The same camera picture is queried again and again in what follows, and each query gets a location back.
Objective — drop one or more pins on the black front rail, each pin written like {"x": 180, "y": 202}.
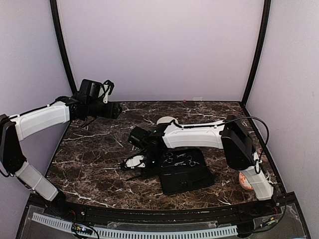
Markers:
{"x": 240, "y": 213}

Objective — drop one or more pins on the black left corner post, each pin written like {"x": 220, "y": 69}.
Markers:
{"x": 61, "y": 45}

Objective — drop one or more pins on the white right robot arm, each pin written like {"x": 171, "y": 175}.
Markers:
{"x": 232, "y": 137}

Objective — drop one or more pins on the white and navy bowl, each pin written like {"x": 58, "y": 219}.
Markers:
{"x": 166, "y": 119}

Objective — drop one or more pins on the black zippered tool case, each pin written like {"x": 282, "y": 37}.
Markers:
{"x": 179, "y": 179}

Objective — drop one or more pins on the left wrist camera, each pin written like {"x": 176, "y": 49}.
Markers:
{"x": 107, "y": 88}

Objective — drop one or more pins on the white slotted cable duct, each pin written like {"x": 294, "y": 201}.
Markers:
{"x": 135, "y": 231}

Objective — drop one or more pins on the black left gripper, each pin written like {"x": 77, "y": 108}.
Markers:
{"x": 111, "y": 112}

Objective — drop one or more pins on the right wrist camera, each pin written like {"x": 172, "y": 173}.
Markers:
{"x": 133, "y": 162}

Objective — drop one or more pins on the orange patterned round dish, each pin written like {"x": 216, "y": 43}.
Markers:
{"x": 244, "y": 182}

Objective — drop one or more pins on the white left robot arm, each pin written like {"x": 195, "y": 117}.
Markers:
{"x": 27, "y": 140}

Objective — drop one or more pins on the black corner post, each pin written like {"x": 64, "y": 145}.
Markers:
{"x": 258, "y": 52}
{"x": 61, "y": 45}

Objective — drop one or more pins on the black right corner post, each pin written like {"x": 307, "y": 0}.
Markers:
{"x": 258, "y": 52}

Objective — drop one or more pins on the silver thinning shears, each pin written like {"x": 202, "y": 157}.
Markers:
{"x": 185, "y": 160}

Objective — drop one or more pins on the black hair clip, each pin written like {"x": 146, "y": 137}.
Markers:
{"x": 134, "y": 177}

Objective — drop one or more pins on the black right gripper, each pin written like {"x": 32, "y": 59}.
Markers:
{"x": 148, "y": 172}

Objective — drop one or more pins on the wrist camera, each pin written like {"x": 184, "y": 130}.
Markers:
{"x": 133, "y": 162}
{"x": 107, "y": 88}

